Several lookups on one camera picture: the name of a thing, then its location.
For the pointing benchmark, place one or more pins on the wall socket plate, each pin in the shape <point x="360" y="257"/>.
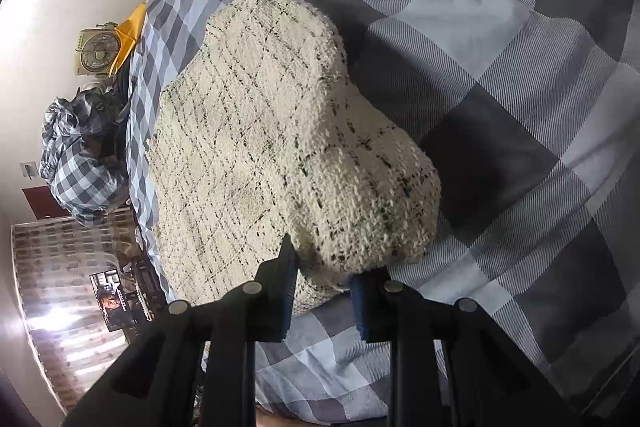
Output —
<point x="29" y="170"/>

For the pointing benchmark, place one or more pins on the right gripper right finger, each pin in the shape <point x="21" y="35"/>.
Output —
<point x="451" y="365"/>

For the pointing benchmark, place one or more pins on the patterned window curtain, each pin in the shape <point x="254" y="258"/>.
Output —
<point x="53" y="262"/>

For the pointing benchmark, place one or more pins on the beige box fan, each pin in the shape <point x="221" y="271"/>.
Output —
<point x="96" y="51"/>

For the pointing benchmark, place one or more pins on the yellow cloth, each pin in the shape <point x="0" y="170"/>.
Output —
<point x="128" y="32"/>

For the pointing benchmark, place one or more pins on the computer monitor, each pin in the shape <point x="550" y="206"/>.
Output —
<point x="112" y="301"/>

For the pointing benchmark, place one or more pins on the cream plaid knit shirt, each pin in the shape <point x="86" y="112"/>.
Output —
<point x="262" y="138"/>

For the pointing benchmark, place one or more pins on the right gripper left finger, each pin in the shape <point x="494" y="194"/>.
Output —
<point x="196" y="365"/>

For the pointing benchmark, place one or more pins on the crumpled checkered blanket pile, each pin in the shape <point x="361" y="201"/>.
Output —
<point x="82" y="158"/>

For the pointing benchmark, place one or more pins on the blue checkered bed sheet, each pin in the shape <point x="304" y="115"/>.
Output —
<point x="529" y="110"/>

